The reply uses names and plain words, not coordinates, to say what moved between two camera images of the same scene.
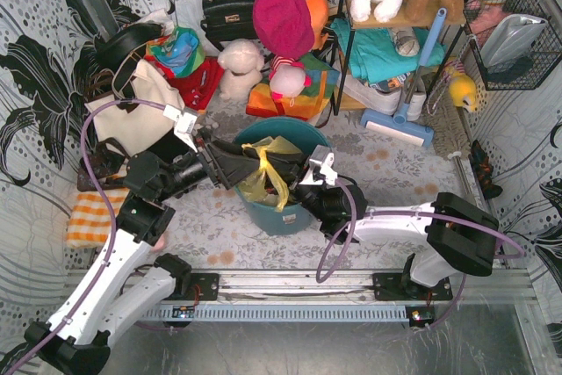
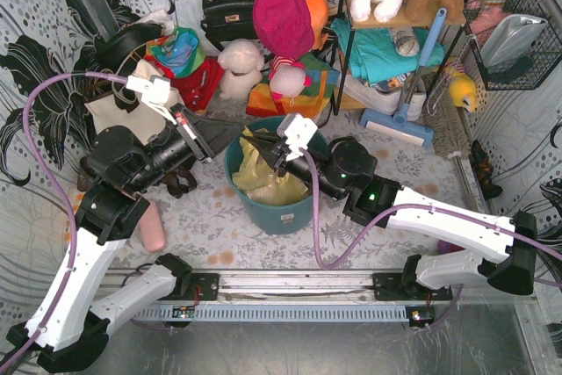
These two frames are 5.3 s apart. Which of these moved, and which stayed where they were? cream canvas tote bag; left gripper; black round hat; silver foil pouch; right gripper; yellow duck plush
Moved: left gripper; right gripper
Stayed: black round hat; silver foil pouch; cream canvas tote bag; yellow duck plush
